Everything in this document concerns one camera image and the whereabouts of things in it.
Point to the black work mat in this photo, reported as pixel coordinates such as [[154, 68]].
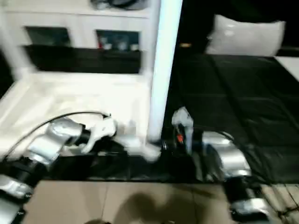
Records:
[[233, 93]]

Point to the white sideboard with glass doors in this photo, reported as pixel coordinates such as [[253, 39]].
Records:
[[70, 18]]

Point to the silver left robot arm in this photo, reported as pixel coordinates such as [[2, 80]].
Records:
[[46, 144]]

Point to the grey rounded bag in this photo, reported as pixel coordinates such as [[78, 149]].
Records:
[[130, 3]]

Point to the black furniture with gold label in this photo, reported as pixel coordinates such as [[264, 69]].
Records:
[[198, 23]]

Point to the dark clutter pile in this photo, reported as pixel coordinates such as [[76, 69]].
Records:
[[99, 3]]

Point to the white flat board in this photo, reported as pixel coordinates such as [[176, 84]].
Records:
[[289, 65]]

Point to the white plastic table top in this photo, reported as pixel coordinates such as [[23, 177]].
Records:
[[70, 93]]

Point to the white plastic table leg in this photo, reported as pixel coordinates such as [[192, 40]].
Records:
[[165, 70], [148, 35], [12, 46]]

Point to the grey cushion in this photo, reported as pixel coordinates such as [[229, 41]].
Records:
[[247, 37]]

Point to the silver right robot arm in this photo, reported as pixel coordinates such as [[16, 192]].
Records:
[[229, 154]]

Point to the small white jar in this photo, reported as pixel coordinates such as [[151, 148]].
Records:
[[121, 45], [133, 47], [107, 46]]

